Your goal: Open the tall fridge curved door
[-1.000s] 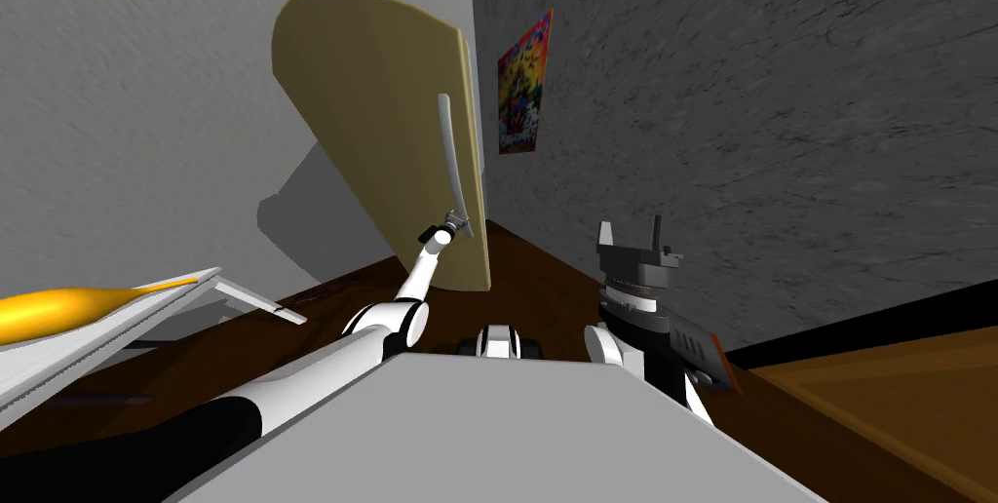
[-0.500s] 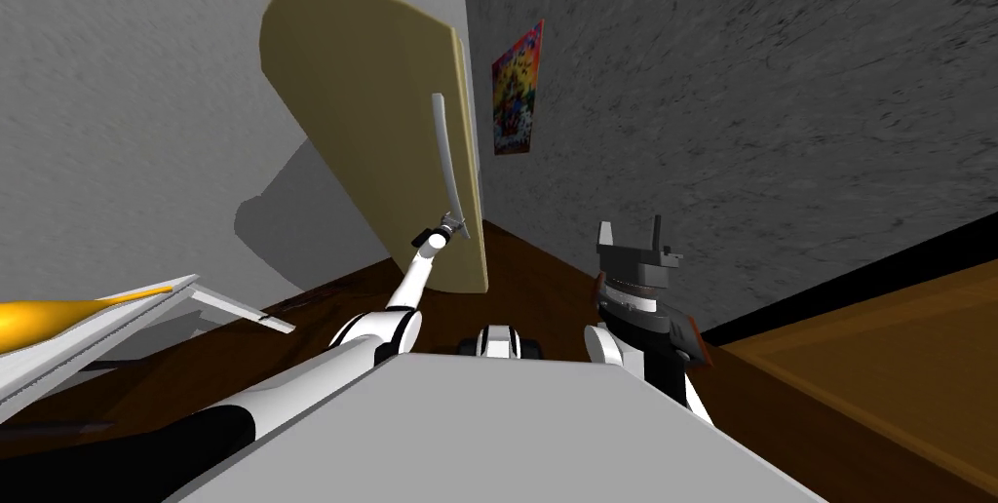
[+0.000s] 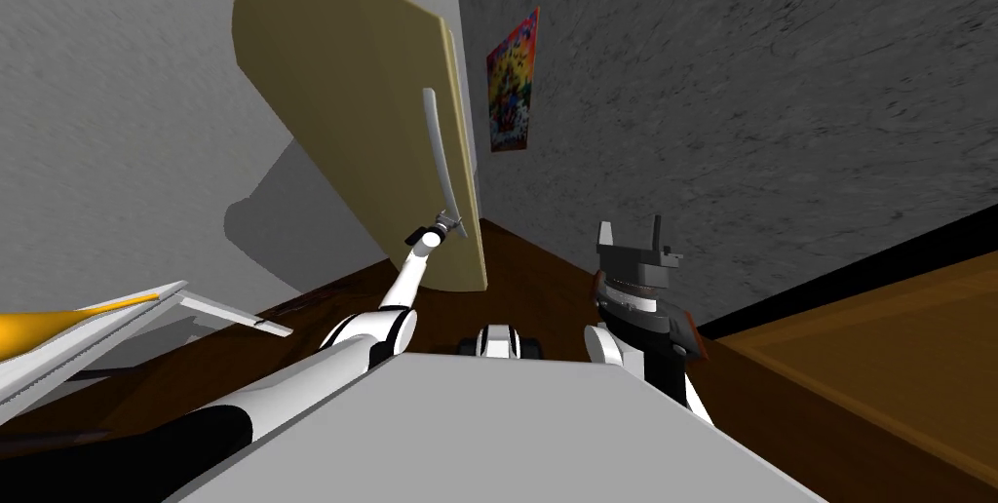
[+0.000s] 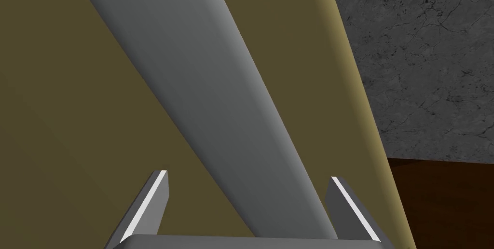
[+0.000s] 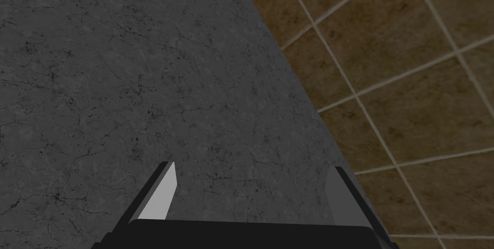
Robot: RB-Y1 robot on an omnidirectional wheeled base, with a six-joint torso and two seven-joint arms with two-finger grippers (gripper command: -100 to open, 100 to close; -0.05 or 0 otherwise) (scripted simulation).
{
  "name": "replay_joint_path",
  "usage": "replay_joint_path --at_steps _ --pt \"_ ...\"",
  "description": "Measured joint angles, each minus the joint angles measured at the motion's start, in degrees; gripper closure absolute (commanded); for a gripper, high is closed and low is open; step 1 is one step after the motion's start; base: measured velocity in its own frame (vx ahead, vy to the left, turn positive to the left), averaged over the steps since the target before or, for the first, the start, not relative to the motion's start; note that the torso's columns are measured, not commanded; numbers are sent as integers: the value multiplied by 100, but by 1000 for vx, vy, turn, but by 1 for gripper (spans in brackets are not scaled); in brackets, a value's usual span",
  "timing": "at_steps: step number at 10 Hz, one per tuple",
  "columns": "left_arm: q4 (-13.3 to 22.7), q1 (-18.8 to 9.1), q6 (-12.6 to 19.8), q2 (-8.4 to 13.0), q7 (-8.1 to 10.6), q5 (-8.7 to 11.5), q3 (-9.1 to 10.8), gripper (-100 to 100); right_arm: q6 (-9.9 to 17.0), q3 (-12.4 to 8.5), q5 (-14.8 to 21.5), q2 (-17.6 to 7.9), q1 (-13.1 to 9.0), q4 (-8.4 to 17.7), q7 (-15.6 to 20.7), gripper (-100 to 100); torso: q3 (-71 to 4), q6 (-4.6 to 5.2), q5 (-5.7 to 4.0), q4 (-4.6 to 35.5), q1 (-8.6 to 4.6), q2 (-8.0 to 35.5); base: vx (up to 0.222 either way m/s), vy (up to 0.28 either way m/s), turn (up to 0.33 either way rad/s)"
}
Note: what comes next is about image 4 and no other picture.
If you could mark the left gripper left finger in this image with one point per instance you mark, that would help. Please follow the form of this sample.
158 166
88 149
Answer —
148 206

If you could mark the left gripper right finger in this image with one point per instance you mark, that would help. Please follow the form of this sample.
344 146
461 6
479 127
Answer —
349 212

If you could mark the olive cupboard door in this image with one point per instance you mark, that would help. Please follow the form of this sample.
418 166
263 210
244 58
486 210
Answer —
65 125

